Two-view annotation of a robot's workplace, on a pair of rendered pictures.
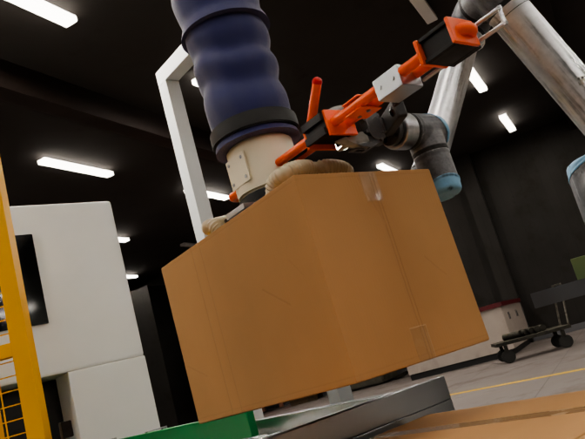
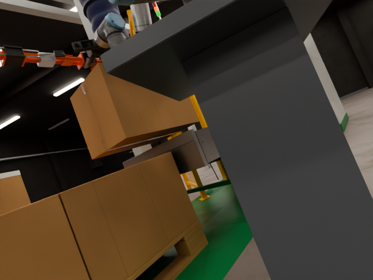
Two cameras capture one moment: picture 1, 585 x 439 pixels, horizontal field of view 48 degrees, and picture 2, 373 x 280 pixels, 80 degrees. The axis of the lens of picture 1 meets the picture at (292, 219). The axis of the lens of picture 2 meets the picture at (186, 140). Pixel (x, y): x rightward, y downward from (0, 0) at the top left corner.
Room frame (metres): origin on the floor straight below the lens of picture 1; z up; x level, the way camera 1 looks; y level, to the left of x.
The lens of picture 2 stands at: (1.54, -1.43, 0.51)
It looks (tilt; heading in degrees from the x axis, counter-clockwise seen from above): 3 degrees up; 81
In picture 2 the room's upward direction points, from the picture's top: 22 degrees counter-clockwise
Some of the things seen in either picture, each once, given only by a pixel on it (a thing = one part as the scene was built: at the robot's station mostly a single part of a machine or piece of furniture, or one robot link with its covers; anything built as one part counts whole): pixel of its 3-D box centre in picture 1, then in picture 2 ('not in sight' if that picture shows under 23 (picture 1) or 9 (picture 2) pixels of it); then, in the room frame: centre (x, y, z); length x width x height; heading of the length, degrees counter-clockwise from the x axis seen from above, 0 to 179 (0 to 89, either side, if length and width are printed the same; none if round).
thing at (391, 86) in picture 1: (397, 84); (45, 60); (1.22, -0.27, 1.20); 0.07 x 0.07 x 0.04; 40
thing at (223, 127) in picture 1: (256, 133); not in sight; (1.58, 0.03, 1.31); 0.23 x 0.23 x 0.04
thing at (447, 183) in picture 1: (436, 175); (122, 48); (1.59, -0.37, 1.09); 0.12 x 0.09 x 0.12; 11
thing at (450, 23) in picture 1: (446, 43); (12, 57); (1.11, -0.35, 1.21); 0.08 x 0.07 x 0.05; 40
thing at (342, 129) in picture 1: (329, 131); (86, 61); (1.38, -0.13, 1.20); 0.10 x 0.08 x 0.06; 130
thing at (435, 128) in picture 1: (421, 132); (111, 28); (1.58, -0.37, 1.20); 0.12 x 0.09 x 0.10; 131
